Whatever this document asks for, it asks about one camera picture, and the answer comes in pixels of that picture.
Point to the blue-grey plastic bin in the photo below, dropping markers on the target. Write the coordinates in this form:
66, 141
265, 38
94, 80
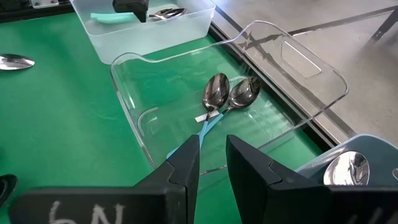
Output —
373, 146

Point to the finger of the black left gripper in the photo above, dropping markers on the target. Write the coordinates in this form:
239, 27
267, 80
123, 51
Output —
130, 5

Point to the green table mat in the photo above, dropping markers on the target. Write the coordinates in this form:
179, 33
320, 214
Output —
62, 124

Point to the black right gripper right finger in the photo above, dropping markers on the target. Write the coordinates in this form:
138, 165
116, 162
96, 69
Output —
264, 199

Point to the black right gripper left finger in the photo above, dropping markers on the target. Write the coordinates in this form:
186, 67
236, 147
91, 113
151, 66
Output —
168, 193

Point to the clear plastic bin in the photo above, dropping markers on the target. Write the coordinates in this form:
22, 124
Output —
267, 40

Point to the frosted white plastic bin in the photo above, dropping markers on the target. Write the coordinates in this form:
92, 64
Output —
140, 40

